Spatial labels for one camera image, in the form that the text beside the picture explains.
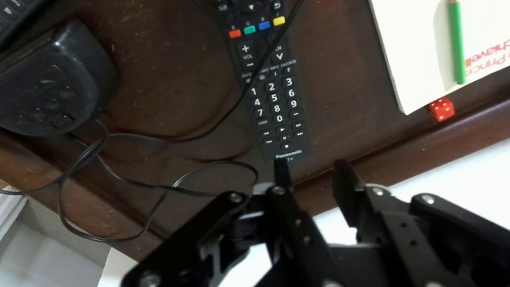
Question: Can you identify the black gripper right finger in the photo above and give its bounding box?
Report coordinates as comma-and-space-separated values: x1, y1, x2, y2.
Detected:
334, 157, 510, 287

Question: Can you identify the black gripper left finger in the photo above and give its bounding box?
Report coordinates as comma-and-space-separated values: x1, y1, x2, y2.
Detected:
122, 157, 342, 287

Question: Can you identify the black Panasonic remote control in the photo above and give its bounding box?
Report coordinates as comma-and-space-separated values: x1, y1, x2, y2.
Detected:
213, 0, 316, 164

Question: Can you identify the red die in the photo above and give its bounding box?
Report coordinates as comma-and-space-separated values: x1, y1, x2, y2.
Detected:
428, 95, 458, 124

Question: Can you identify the white notepad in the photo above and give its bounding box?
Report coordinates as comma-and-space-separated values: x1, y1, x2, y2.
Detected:
367, 0, 510, 116

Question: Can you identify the dark wooden side table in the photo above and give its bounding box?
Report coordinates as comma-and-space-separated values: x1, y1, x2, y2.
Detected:
0, 0, 510, 261

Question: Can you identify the green pen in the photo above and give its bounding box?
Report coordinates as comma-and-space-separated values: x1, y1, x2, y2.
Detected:
445, 0, 469, 86

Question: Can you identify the black desk phone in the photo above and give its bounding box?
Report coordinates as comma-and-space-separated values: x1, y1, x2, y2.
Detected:
0, 17, 120, 138

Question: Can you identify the thin black cable with plug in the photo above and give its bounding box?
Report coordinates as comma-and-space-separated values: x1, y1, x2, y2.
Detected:
55, 0, 308, 243

